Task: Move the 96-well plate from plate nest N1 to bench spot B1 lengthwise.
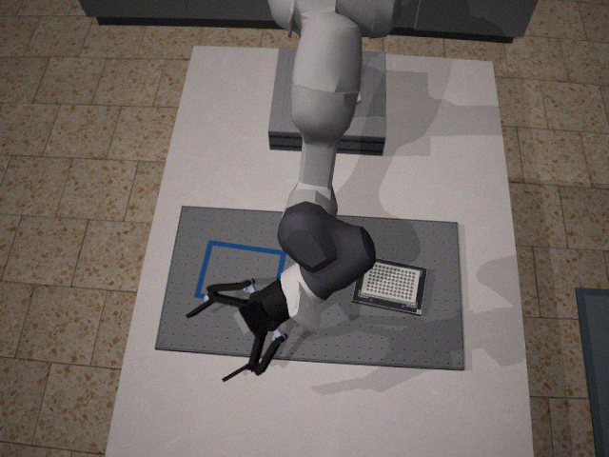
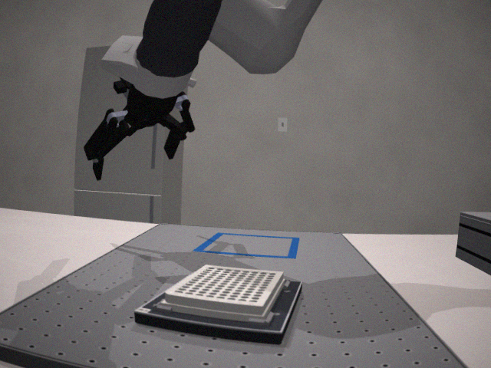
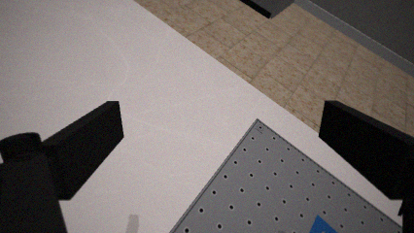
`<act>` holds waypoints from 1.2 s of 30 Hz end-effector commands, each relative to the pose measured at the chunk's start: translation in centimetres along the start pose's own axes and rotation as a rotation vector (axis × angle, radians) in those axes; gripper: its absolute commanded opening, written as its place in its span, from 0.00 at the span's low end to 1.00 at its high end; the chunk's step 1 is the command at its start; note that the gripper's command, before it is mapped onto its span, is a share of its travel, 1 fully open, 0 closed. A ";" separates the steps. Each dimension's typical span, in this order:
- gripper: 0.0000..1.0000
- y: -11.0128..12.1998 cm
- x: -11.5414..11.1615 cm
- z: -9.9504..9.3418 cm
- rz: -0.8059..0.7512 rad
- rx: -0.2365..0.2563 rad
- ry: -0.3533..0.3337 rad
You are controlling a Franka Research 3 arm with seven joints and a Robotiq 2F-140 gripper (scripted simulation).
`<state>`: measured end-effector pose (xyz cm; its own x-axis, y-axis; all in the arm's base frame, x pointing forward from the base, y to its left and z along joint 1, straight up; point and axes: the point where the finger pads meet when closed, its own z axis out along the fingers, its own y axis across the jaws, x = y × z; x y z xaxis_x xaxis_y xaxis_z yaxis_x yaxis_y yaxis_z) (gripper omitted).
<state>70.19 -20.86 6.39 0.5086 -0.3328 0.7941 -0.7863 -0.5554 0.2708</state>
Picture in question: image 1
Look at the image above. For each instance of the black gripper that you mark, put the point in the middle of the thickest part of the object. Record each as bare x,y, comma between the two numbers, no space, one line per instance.
274,304

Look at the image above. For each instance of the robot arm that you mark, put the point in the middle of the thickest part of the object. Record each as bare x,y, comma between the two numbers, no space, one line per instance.
330,254

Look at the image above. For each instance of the blue tape outline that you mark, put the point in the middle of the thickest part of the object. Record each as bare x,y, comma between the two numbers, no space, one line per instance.
198,293

